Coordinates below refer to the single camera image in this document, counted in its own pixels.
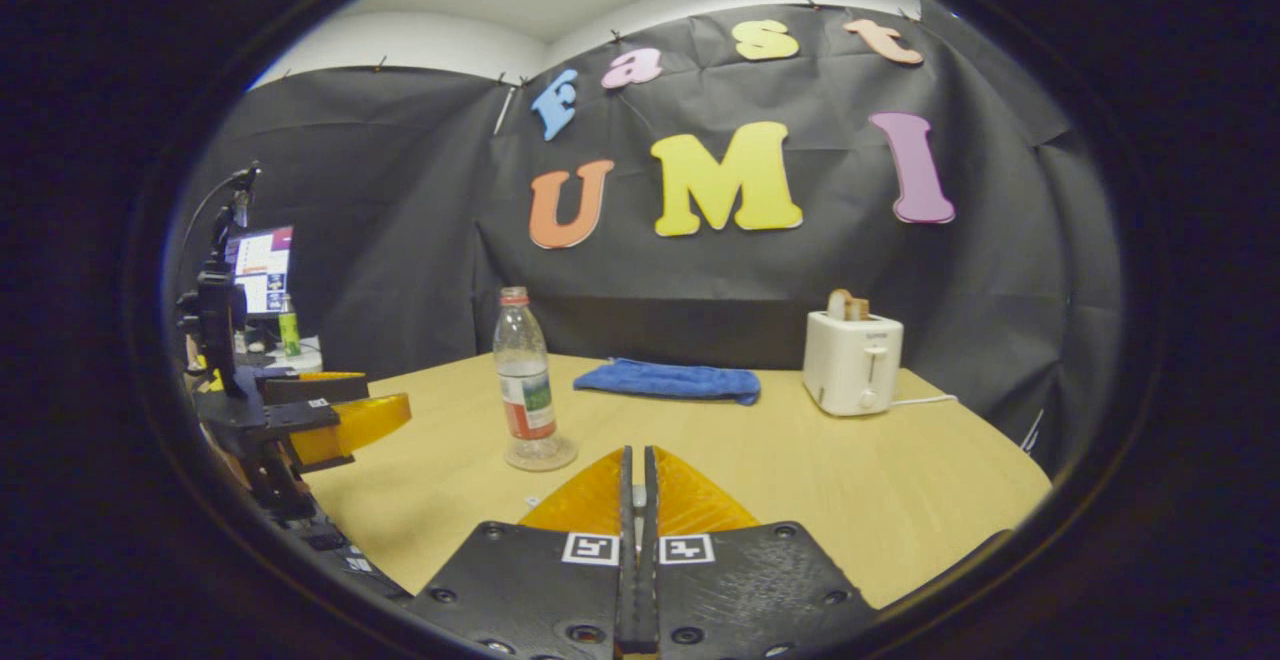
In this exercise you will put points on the computer monitor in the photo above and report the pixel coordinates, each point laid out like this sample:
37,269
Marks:
262,270

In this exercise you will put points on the green bottle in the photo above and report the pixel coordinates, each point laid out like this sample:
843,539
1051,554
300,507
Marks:
289,330

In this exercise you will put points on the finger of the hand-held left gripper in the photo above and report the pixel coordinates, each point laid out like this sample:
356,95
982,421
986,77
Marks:
300,418
315,390

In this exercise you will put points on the clear plastic water bottle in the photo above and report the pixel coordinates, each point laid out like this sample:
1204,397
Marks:
525,380

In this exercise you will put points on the bread slice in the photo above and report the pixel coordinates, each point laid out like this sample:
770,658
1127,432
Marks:
845,305

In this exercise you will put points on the black backdrop cloth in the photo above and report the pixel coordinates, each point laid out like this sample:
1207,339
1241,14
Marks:
400,240

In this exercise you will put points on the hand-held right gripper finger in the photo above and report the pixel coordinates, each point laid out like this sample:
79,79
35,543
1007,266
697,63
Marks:
650,600
626,600

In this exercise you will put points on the white side table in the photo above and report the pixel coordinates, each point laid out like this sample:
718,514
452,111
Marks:
312,358

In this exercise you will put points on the blue towel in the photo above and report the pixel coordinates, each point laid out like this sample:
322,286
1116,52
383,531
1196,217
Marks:
670,380

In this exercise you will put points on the white toaster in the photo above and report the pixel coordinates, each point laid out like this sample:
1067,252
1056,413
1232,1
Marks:
850,365

